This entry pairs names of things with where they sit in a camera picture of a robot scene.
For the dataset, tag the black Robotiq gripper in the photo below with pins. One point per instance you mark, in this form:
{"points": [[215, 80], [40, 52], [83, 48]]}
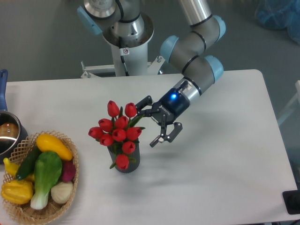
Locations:
{"points": [[165, 111]]}

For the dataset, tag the blue handled saucepan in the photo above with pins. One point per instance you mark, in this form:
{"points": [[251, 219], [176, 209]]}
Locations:
{"points": [[12, 132]]}

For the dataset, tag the green bok choy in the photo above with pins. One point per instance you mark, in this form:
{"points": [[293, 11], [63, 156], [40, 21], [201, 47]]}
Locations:
{"points": [[47, 171]]}

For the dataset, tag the blue plastic bag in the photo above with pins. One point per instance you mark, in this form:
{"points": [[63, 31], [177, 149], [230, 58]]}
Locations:
{"points": [[280, 15]]}

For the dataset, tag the red tulip bouquet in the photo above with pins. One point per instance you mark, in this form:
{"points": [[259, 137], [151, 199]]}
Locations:
{"points": [[120, 127]]}

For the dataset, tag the dark green cucumber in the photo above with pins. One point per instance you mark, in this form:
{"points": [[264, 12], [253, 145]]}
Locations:
{"points": [[28, 164]]}

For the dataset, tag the purple red radish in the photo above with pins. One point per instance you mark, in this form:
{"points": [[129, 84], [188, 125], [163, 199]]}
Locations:
{"points": [[68, 171]]}

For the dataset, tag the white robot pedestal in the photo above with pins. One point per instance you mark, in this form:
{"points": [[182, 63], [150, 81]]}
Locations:
{"points": [[129, 47]]}

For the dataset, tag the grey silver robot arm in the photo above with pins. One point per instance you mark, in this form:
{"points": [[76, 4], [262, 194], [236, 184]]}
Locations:
{"points": [[185, 55]]}

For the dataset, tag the woven wicker basket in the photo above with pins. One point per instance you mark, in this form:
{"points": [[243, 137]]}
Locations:
{"points": [[24, 214]]}

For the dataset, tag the white metal frame right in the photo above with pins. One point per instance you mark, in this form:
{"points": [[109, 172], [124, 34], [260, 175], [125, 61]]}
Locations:
{"points": [[290, 107]]}

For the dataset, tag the white garlic bulb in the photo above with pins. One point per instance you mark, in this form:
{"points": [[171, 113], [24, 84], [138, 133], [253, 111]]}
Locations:
{"points": [[61, 192]]}

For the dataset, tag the black device at table edge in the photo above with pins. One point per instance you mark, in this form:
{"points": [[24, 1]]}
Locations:
{"points": [[292, 201]]}

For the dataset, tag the yellow squash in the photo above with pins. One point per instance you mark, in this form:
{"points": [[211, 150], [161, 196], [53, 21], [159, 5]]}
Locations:
{"points": [[47, 142]]}

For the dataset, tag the yellow bell pepper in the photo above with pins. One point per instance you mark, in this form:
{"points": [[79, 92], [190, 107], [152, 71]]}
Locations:
{"points": [[17, 191]]}

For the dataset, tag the dark grey ribbed vase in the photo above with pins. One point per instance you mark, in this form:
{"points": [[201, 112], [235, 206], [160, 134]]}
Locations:
{"points": [[125, 156]]}

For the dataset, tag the small yellow gourd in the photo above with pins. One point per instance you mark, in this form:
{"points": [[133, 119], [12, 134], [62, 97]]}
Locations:
{"points": [[11, 168]]}

